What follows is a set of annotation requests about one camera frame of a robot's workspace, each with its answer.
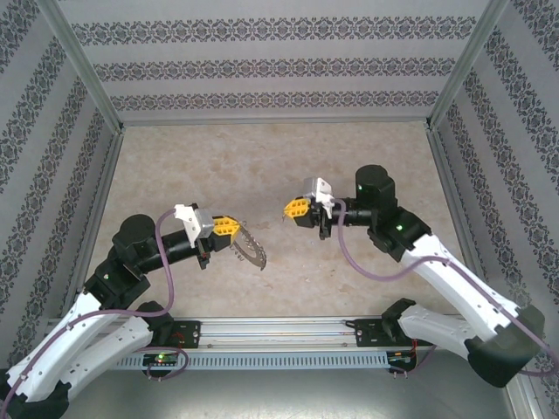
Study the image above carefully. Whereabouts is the grey disc with wire rings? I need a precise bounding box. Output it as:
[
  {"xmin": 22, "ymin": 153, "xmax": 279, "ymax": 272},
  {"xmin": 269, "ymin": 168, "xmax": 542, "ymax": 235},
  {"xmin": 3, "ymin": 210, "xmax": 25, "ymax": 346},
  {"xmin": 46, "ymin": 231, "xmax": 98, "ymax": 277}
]
[{"xmin": 226, "ymin": 220, "xmax": 269, "ymax": 272}]

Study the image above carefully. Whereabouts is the steel sheet panel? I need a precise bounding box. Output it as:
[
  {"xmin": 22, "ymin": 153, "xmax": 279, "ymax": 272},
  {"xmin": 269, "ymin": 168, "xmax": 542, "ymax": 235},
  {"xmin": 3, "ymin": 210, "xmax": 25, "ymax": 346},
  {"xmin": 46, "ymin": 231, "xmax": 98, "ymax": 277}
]
[{"xmin": 25, "ymin": 348, "xmax": 535, "ymax": 419}]

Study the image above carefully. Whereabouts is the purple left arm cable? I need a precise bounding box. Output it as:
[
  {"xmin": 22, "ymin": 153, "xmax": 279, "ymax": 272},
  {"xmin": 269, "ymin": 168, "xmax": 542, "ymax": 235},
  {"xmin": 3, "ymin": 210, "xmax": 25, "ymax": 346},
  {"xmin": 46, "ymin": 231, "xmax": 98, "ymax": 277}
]
[{"xmin": 0, "ymin": 209, "xmax": 190, "ymax": 405}]

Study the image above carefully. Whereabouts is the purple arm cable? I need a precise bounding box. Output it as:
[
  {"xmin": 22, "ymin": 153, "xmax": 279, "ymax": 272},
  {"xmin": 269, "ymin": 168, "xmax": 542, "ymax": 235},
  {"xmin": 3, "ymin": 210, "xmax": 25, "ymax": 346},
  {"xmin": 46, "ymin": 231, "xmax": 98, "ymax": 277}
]
[
  {"xmin": 331, "ymin": 198, "xmax": 559, "ymax": 380},
  {"xmin": 0, "ymin": 209, "xmax": 190, "ymax": 405}
]

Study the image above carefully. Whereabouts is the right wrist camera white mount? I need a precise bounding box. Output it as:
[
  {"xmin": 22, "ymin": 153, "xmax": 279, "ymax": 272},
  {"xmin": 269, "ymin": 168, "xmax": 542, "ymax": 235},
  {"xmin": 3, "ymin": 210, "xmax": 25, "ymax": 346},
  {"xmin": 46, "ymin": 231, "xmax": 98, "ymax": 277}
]
[{"xmin": 303, "ymin": 175, "xmax": 336, "ymax": 209}]

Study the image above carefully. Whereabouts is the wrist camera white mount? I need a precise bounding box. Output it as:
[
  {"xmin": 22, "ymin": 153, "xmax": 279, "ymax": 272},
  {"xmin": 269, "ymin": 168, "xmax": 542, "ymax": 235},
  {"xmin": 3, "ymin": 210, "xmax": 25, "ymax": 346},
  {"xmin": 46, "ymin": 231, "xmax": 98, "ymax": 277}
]
[
  {"xmin": 303, "ymin": 175, "xmax": 336, "ymax": 209},
  {"xmin": 173, "ymin": 203, "xmax": 216, "ymax": 242}
]

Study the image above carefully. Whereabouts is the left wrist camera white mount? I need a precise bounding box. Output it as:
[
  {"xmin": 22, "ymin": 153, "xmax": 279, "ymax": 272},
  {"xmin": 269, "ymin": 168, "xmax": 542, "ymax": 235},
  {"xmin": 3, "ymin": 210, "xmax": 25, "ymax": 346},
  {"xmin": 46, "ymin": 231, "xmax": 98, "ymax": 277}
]
[{"xmin": 173, "ymin": 203, "xmax": 216, "ymax": 242}]

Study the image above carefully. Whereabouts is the aluminium left side rail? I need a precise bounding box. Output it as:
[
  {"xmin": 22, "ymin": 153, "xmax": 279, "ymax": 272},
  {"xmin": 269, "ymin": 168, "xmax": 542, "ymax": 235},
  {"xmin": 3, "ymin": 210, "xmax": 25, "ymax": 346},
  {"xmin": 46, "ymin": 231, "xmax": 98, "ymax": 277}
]
[{"xmin": 59, "ymin": 125, "xmax": 127, "ymax": 320}]

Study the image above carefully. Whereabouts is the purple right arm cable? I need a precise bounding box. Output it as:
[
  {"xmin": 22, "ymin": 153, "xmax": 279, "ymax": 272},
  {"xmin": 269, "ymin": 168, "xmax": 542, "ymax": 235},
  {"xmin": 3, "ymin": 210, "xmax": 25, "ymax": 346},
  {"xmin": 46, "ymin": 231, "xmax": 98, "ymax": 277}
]
[{"xmin": 331, "ymin": 198, "xmax": 559, "ymax": 380}]

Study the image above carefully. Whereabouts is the aluminium right side rail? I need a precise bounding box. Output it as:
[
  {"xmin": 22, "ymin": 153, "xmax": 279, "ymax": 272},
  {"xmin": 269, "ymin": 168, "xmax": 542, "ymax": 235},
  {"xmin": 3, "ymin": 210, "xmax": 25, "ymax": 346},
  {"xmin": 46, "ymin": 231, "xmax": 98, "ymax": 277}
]
[{"xmin": 424, "ymin": 123, "xmax": 498, "ymax": 306}]

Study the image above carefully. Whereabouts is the aluminium back frame bar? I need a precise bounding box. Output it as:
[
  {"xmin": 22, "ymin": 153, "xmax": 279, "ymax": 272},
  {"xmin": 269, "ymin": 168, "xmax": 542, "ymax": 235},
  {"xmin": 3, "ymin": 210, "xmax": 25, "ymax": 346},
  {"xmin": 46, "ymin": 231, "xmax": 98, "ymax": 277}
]
[{"xmin": 118, "ymin": 116, "xmax": 432, "ymax": 128}]

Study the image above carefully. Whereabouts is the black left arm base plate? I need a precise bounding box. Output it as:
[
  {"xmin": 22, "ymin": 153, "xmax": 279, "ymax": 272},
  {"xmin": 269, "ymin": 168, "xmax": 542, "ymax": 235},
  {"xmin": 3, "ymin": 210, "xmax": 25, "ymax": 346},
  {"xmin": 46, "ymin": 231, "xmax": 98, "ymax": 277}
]
[{"xmin": 167, "ymin": 319, "xmax": 204, "ymax": 350}]

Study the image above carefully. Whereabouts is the aluminium mounting rail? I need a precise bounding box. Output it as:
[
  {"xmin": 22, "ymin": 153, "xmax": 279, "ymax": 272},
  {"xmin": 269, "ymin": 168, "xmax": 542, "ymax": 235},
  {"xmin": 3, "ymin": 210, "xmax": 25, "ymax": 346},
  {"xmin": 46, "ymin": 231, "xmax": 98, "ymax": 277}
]
[{"xmin": 45, "ymin": 315, "xmax": 473, "ymax": 351}]

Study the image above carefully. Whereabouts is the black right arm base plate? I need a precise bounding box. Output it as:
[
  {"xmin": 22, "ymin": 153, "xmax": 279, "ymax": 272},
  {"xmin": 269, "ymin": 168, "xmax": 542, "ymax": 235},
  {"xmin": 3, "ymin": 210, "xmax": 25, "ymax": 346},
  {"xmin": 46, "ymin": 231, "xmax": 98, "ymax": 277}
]
[{"xmin": 354, "ymin": 317, "xmax": 436, "ymax": 349}]

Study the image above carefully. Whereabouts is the grey slotted cable duct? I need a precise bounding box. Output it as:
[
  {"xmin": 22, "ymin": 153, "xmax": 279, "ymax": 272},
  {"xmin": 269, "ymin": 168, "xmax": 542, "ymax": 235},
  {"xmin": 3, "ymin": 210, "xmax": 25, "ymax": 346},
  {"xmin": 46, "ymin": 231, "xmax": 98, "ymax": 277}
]
[{"xmin": 115, "ymin": 351, "xmax": 390, "ymax": 372}]

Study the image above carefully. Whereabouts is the aluminium right corner post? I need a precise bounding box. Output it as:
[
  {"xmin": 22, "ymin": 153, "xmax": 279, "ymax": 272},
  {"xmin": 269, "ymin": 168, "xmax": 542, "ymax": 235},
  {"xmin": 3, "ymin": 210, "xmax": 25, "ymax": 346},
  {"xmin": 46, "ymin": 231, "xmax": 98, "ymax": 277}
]
[{"xmin": 424, "ymin": 0, "xmax": 513, "ymax": 132}]

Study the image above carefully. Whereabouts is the aluminium corner post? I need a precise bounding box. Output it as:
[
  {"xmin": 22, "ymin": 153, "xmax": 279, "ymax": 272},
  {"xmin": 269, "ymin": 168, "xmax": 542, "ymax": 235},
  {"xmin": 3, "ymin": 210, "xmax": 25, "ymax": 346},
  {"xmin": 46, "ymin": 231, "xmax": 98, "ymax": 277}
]
[
  {"xmin": 424, "ymin": 0, "xmax": 513, "ymax": 132},
  {"xmin": 34, "ymin": 0, "xmax": 128, "ymax": 133}
]

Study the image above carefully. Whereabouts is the aluminium left corner post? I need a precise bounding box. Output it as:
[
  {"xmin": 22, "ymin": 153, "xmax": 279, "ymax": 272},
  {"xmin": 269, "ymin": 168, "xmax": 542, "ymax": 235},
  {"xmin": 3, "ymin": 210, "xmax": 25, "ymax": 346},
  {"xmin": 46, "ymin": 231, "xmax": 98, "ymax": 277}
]
[{"xmin": 34, "ymin": 0, "xmax": 128, "ymax": 133}]

